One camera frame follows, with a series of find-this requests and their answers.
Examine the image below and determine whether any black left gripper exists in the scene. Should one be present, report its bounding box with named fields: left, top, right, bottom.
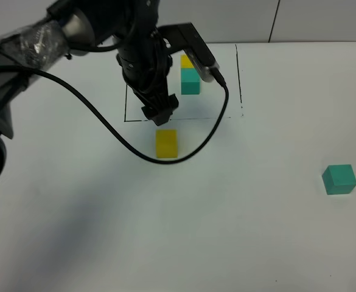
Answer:
left=117, top=1, right=178, bottom=126

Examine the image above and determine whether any template teal cube block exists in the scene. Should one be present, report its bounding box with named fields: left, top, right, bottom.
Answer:
left=181, top=68, right=201, bottom=95

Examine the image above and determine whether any template yellow cube block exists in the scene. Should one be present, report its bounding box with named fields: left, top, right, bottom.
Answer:
left=180, top=55, right=195, bottom=69

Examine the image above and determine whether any loose teal cube block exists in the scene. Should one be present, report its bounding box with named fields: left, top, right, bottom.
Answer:
left=322, top=164, right=356, bottom=195

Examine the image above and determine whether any black marker outline rectangle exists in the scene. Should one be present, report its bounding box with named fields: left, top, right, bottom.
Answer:
left=124, top=44, right=243, bottom=122

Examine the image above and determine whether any black camera cable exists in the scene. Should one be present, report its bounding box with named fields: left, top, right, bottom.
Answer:
left=0, top=65, right=229, bottom=165

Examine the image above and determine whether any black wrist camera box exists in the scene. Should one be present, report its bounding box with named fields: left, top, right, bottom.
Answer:
left=158, top=23, right=219, bottom=83

